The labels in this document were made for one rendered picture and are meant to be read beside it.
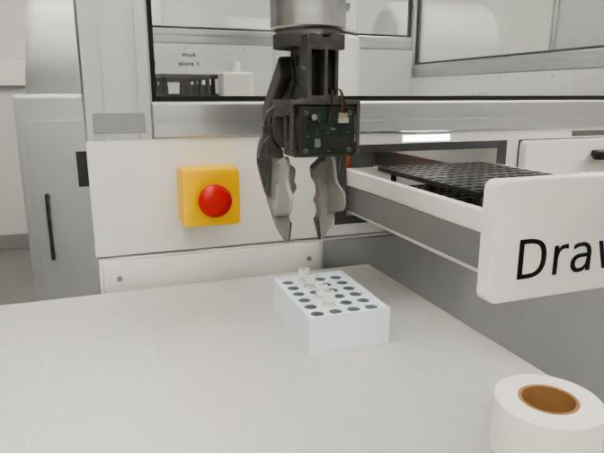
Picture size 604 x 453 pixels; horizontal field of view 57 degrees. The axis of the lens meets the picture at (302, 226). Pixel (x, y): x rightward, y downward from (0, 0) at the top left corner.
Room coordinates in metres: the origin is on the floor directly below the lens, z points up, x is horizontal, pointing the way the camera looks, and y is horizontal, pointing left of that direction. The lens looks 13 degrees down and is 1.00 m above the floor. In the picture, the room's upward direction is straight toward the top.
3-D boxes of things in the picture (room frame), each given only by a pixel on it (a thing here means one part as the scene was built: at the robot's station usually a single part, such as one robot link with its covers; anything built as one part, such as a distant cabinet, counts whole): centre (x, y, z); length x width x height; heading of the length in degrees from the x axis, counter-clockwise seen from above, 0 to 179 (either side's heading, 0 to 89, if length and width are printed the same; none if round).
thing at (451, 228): (0.71, -0.23, 0.86); 0.40 x 0.26 x 0.06; 20
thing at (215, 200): (0.66, 0.11, 0.88); 0.04 x 0.03 x 0.04; 110
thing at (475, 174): (0.71, -0.23, 0.87); 0.22 x 0.18 x 0.06; 20
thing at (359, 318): (0.55, -0.03, 0.78); 0.12 x 0.08 x 0.04; 19
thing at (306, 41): (0.57, -0.01, 1.00); 0.09 x 0.08 x 0.12; 18
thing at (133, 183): (1.29, -0.06, 0.87); 1.02 x 0.95 x 0.14; 110
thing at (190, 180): (0.69, 0.12, 0.88); 0.07 x 0.05 x 0.07; 110
